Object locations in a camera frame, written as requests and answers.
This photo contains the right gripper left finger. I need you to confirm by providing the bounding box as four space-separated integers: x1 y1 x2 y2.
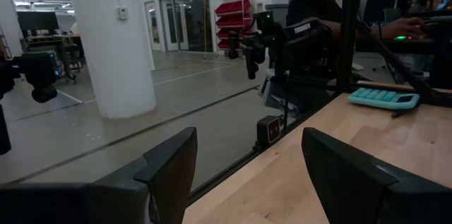
133 126 198 224

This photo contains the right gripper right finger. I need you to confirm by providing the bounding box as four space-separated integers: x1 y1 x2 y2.
302 127 399 224

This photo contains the teal calculator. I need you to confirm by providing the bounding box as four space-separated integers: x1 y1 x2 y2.
348 88 420 111

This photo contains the white pillar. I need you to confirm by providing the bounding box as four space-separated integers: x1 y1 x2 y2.
64 0 157 119

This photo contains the glass double door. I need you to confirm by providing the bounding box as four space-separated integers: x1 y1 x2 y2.
144 0 214 54

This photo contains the white rack with red bins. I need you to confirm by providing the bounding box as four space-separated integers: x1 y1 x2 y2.
213 0 256 55

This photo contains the black monitor screen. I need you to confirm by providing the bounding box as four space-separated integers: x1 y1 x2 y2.
363 0 399 23
16 11 60 33

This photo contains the cluttered work desk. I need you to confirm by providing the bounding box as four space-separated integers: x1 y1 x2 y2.
20 33 85 83

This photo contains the small black table camera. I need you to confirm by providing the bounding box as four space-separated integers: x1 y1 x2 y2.
256 114 283 148

